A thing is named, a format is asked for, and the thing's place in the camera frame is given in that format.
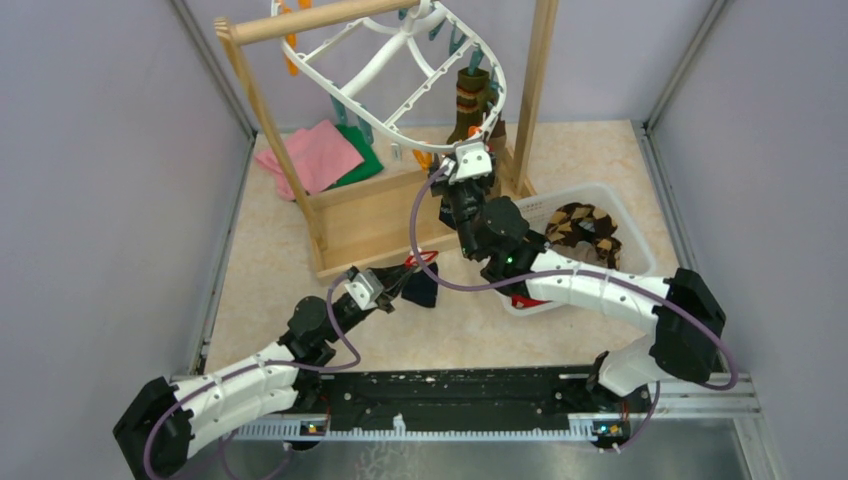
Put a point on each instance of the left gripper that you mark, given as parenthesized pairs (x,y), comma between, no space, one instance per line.
(389,277)

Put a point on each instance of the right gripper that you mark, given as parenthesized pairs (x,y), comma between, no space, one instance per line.
(440,180)

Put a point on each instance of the olive striped sock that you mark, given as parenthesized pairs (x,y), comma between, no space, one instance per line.
(473,92)

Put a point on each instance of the white oval clip hanger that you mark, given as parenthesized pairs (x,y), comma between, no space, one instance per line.
(428,42)

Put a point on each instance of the tan ribbed sock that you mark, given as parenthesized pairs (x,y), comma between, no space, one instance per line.
(497,139)

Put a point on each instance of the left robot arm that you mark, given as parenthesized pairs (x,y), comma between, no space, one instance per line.
(167,423)

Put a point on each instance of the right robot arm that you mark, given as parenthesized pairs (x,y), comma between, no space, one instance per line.
(679,317)

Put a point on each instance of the wooden hanger rack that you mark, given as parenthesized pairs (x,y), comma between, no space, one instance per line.
(365,223)

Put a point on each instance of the brown argyle sock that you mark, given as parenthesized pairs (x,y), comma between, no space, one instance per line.
(578,222)

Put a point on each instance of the red white striped sock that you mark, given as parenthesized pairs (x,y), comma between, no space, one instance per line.
(521,302)

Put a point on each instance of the green cloth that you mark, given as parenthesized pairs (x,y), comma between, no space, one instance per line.
(370,165)

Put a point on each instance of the pink cloth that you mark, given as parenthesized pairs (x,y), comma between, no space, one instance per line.
(320,156)

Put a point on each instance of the white plastic laundry basket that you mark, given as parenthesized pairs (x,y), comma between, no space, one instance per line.
(636,256)

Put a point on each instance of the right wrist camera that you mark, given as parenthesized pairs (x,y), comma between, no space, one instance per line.
(470,160)

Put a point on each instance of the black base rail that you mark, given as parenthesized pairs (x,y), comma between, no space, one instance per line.
(528,403)

